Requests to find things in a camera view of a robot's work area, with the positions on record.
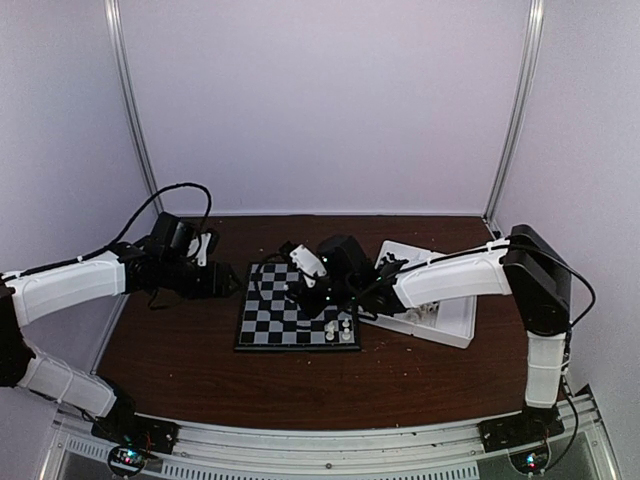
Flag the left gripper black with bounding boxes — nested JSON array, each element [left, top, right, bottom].
[[161, 255, 243, 300]]

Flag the black white chessboard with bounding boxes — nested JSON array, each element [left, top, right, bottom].
[[234, 262, 361, 353]]

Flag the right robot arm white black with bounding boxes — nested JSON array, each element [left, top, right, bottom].
[[284, 225, 571, 442]]

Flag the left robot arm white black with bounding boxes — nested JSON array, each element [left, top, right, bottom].
[[1, 243, 241, 444]]

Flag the black chess pieces upper cluster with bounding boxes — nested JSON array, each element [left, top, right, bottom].
[[377, 252, 408, 276]]

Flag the white chess pieces pile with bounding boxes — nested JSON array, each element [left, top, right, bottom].
[[405, 302, 440, 325]]

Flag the left controller board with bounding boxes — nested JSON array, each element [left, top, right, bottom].
[[107, 446, 148, 477]]

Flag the controller board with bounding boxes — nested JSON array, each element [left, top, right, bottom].
[[509, 447, 551, 475], [107, 446, 148, 477]]

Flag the right controller board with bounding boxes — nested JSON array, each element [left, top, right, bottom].
[[509, 447, 551, 475]]

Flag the white plastic tray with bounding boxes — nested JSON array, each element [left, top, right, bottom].
[[358, 240, 477, 349]]

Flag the right black cable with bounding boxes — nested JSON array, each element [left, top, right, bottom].
[[252, 252, 311, 331]]

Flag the black cable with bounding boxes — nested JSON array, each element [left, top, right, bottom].
[[252, 252, 311, 331], [9, 183, 214, 276]]

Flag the left black cable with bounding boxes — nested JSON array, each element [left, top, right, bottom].
[[9, 183, 214, 276]]

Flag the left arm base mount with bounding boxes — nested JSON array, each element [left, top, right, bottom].
[[84, 388, 179, 454]]

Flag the aluminium front rail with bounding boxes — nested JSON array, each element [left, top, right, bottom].
[[35, 394, 622, 479]]

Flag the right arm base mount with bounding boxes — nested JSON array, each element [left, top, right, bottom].
[[478, 405, 565, 453]]

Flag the left aluminium frame post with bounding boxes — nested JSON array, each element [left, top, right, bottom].
[[104, 0, 159, 196]]

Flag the aluminium frame post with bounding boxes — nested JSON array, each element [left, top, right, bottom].
[[104, 0, 159, 196], [483, 0, 545, 230]]

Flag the right aluminium frame post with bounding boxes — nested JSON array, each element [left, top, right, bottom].
[[483, 0, 545, 230]]

